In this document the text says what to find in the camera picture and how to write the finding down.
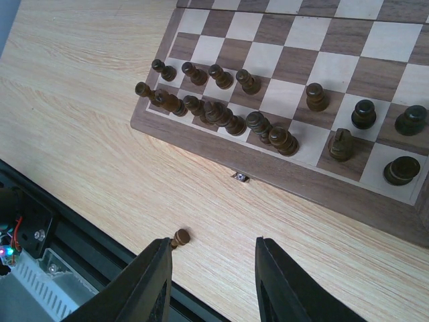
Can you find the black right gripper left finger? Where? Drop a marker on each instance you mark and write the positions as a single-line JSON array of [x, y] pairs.
[[140, 293]]

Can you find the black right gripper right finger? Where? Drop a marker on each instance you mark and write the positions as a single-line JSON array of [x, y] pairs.
[[286, 292]]

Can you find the dark chess piece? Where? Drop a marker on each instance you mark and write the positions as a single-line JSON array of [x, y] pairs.
[[170, 103], [167, 72], [196, 107], [197, 76], [412, 121], [181, 238], [259, 125], [144, 90], [364, 114], [250, 84], [316, 98], [223, 79], [401, 171], [220, 115], [340, 146]]

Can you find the metal board clasp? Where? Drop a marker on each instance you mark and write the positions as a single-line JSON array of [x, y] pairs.
[[240, 177]]

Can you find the white chess knight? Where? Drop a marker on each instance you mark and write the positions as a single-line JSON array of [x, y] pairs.
[[283, 141]]

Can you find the wooden chess board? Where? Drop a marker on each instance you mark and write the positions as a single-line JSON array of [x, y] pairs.
[[374, 50]]

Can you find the white slotted cable duct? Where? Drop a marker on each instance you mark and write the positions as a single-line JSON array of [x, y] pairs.
[[29, 293]]

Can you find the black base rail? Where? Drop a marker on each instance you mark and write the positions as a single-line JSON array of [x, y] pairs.
[[37, 226]]

